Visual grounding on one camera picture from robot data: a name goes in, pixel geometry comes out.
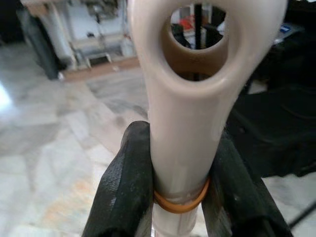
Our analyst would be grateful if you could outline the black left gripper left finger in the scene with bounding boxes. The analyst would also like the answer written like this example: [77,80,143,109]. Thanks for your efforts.
[82,120,156,237]

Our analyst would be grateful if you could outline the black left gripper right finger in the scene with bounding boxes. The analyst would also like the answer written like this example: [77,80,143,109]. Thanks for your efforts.
[202,128,293,237]

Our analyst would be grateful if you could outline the beige broom purple bristles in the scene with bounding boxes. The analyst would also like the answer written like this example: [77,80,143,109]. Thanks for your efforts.
[127,0,245,237]

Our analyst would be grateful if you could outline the black fabric heap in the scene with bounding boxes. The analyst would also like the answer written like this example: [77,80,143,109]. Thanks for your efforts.
[222,0,316,178]

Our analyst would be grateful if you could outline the white furniture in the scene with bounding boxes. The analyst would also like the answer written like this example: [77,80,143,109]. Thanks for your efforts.
[49,0,139,71]

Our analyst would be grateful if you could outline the black upright pole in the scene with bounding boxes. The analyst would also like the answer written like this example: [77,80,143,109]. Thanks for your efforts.
[194,0,203,50]

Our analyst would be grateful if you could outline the orange rubber ring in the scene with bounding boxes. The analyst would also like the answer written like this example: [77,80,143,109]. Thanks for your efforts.
[153,177,211,214]

